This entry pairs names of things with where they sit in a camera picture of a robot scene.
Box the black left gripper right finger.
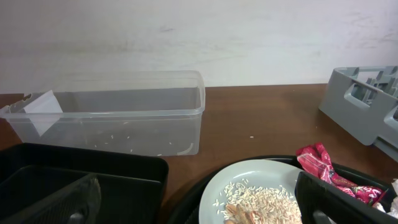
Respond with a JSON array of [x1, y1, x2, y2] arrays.
[[295, 172, 397, 224]]

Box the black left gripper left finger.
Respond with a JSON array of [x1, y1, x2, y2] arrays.
[[1, 174, 101, 224]]

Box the pile of white rice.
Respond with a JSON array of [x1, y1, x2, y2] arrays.
[[213, 179, 302, 224]]

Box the red snack wrapper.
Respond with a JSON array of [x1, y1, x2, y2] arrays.
[[296, 143, 385, 206]]

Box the grey plate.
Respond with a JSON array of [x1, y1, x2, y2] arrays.
[[198, 159, 301, 224]]

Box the peanut shells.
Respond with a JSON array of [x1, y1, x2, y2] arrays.
[[224, 204, 264, 224]]

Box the white tissue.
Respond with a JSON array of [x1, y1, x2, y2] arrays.
[[373, 179, 397, 218]]

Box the grey dishwasher rack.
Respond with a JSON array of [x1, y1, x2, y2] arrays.
[[319, 65, 397, 161]]

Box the clear plastic waste bin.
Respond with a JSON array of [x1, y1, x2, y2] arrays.
[[1, 71, 205, 156]]

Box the black rectangular tray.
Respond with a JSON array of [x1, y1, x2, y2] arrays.
[[1, 143, 169, 223]]

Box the white label on bin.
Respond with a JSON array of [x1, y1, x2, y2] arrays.
[[24, 90, 63, 136]]

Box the round black serving tray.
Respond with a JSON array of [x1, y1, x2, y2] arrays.
[[167, 154, 398, 224]]

